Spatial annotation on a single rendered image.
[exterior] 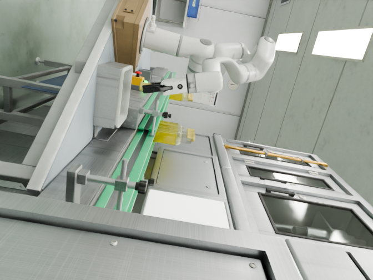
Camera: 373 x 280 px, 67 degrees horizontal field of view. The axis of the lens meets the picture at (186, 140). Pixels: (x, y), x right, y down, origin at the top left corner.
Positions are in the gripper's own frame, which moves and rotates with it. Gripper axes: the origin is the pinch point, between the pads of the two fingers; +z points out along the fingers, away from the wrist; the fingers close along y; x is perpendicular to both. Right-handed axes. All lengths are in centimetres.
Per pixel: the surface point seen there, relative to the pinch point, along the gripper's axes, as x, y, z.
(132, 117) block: -13.2, 7.6, 10.3
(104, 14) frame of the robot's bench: 29.1, 18.2, 17.1
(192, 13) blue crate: 60, 546, -23
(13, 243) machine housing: -3, -84, 4
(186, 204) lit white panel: -43.8, -15.9, -10.4
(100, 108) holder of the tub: -3.9, -10.9, 16.8
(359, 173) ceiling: -112, 116, -155
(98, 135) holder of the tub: -15.0, -7.1, 21.0
